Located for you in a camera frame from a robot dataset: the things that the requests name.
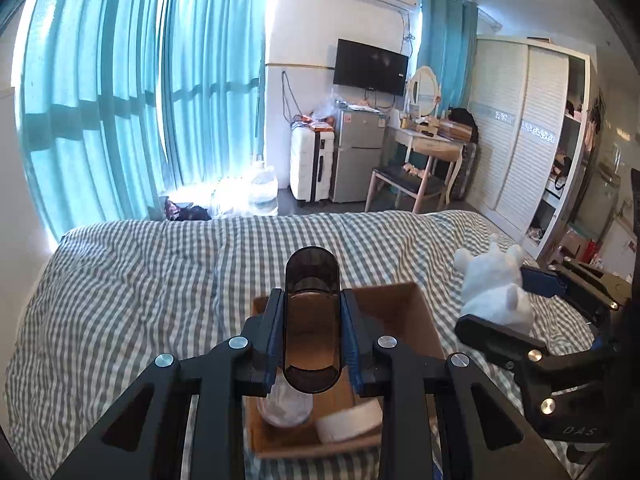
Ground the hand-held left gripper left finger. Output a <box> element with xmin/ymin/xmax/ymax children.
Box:
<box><xmin>50</xmin><ymin>288</ymin><xmax>284</xmax><ymax>480</ymax></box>

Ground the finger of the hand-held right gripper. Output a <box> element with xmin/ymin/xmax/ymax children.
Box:
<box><xmin>454</xmin><ymin>312</ymin><xmax>547</xmax><ymax>372</ymax></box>
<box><xmin>519</xmin><ymin>257</ymin><xmax>633</xmax><ymax>327</ymax></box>

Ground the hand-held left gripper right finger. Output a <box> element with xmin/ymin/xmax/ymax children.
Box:
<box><xmin>341</xmin><ymin>288</ymin><xmax>572</xmax><ymax>480</ymax></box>

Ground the dark translucent cup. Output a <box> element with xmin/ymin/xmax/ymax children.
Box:
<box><xmin>283</xmin><ymin>247</ymin><xmax>344</xmax><ymax>394</ymax></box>

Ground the white plush toy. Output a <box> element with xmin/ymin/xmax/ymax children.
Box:
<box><xmin>453</xmin><ymin>233</ymin><xmax>536</xmax><ymax>336</ymax></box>

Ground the brown cardboard box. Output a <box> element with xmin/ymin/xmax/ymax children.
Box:
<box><xmin>244</xmin><ymin>282</ymin><xmax>447</xmax><ymax>461</ymax></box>

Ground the clear plastic cup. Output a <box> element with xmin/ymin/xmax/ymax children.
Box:
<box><xmin>256</xmin><ymin>379</ymin><xmax>315</xmax><ymax>429</ymax></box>

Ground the white tape roll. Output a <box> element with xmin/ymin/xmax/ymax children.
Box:
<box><xmin>315</xmin><ymin>397</ymin><xmax>384</xmax><ymax>443</ymax></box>

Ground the checked bed sheet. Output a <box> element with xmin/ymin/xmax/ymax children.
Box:
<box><xmin>5</xmin><ymin>209</ymin><xmax>608</xmax><ymax>480</ymax></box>

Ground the clear water jug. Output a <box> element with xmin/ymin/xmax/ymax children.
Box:
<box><xmin>244</xmin><ymin>159</ymin><xmax>280</xmax><ymax>217</ymax></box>

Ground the dark floor bag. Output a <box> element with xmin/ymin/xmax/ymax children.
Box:
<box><xmin>164</xmin><ymin>199</ymin><xmax>212</xmax><ymax>222</ymax></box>

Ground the white slatted wardrobe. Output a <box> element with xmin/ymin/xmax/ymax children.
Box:
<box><xmin>464</xmin><ymin>35</ymin><xmax>594</xmax><ymax>262</ymax></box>

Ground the white suitcase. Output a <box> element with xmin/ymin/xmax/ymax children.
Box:
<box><xmin>289</xmin><ymin>127</ymin><xmax>335</xmax><ymax>204</ymax></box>

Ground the wooden chair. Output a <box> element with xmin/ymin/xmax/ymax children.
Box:
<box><xmin>364</xmin><ymin>164</ymin><xmax>447</xmax><ymax>214</ymax></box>

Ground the black bag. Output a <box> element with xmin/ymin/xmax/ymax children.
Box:
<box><xmin>449</xmin><ymin>107</ymin><xmax>480</xmax><ymax>144</ymax></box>

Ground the white dressing table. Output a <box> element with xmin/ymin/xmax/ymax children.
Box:
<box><xmin>385</xmin><ymin>122</ymin><xmax>469</xmax><ymax>207</ymax></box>

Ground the grey mini fridge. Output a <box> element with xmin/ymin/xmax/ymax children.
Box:
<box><xmin>330</xmin><ymin>107</ymin><xmax>389</xmax><ymax>204</ymax></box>

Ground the oval white mirror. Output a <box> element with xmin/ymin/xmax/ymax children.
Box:
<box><xmin>405</xmin><ymin>65</ymin><xmax>444</xmax><ymax>122</ymax></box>

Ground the clear plastic bag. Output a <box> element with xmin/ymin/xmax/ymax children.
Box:
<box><xmin>311</xmin><ymin>96</ymin><xmax>347</xmax><ymax>127</ymax></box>

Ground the teal window curtain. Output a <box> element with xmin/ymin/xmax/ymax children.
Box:
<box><xmin>159</xmin><ymin>0</ymin><xmax>267</xmax><ymax>188</ymax></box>
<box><xmin>19</xmin><ymin>0</ymin><xmax>168</xmax><ymax>243</ymax></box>
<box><xmin>416</xmin><ymin>0</ymin><xmax>479</xmax><ymax>122</ymax></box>

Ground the black wall television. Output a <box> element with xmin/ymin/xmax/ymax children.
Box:
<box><xmin>333</xmin><ymin>38</ymin><xmax>410</xmax><ymax>97</ymax></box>

